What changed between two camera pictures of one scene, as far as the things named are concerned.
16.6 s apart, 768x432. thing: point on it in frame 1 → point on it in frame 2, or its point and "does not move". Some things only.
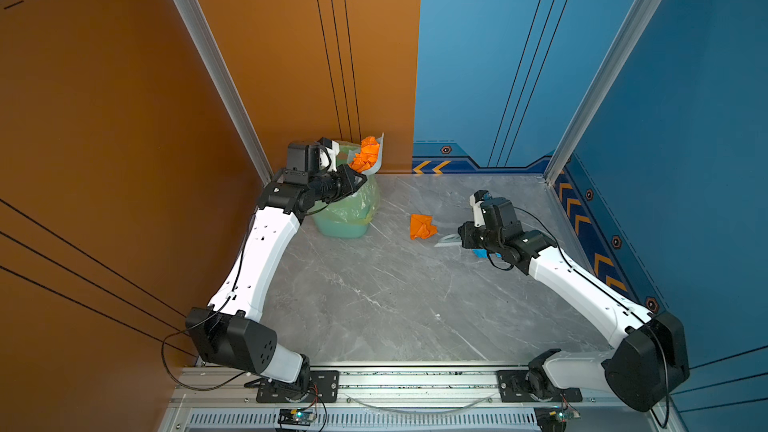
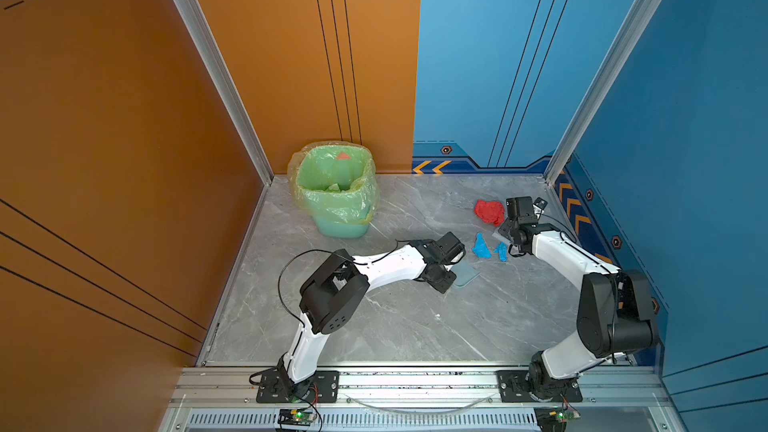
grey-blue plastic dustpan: [375, 169] → [465, 272]
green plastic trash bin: [350, 216] does not move
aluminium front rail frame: [226, 400] does not move
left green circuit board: [296, 417] does not move
